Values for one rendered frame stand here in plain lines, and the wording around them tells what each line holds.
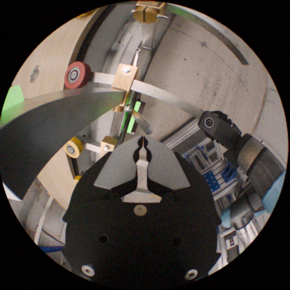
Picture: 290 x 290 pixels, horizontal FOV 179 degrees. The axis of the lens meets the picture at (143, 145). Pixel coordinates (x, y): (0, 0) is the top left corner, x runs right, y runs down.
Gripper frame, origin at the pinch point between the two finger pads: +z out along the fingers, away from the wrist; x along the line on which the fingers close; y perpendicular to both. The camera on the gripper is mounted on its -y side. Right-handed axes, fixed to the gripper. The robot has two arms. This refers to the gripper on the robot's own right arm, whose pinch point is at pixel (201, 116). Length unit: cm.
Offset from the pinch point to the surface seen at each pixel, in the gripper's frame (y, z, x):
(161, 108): 4, 83, -12
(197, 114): -4.6, -3.4, -0.4
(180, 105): -11.1, -3.4, -0.4
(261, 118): 233, 73, 104
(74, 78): -41.2, -7.7, -0.9
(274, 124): 233, 31, 108
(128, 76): -27.1, -4.4, 1.9
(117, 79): -29.6, -4.4, 0.2
